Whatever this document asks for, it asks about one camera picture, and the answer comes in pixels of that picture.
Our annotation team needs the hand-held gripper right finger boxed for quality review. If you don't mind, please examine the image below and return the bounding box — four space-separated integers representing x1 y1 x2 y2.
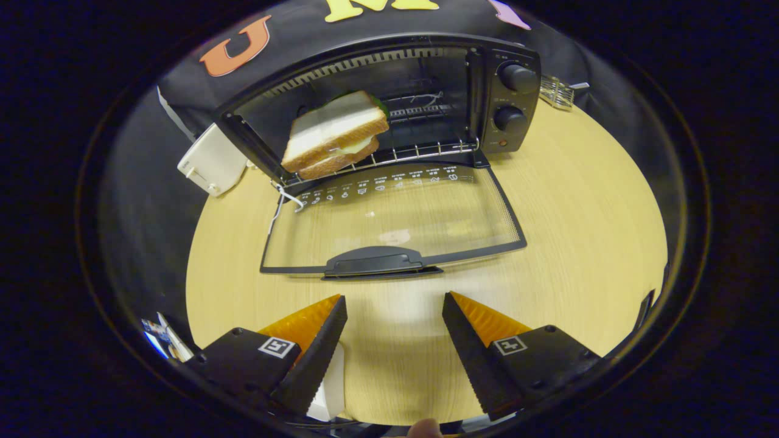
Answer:
442 291 603 422

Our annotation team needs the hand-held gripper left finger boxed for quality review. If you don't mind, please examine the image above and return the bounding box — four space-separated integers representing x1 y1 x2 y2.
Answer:
186 294 348 417

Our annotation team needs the black toaster oven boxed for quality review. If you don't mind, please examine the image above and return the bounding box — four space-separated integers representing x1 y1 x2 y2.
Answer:
213 32 542 282

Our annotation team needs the toast sandwich with lettuce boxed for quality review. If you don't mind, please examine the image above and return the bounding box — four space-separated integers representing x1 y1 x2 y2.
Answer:
281 90 390 181

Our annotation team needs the white pop-up toaster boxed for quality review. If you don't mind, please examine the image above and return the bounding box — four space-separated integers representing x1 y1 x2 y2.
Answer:
176 123 249 197

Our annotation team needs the white rectangular tray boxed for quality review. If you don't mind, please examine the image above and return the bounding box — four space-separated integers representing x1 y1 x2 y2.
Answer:
306 344 346 422

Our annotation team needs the white plastic object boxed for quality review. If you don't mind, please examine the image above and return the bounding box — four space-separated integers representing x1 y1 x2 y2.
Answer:
156 311 195 361

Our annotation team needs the black backdrop cloth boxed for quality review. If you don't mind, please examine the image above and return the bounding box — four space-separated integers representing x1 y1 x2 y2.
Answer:
91 0 682 350

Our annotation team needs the white string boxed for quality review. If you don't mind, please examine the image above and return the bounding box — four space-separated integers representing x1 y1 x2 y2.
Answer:
267 181 308 235

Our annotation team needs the metal wire tool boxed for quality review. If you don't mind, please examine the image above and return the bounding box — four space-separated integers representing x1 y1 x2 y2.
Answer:
539 74 590 111

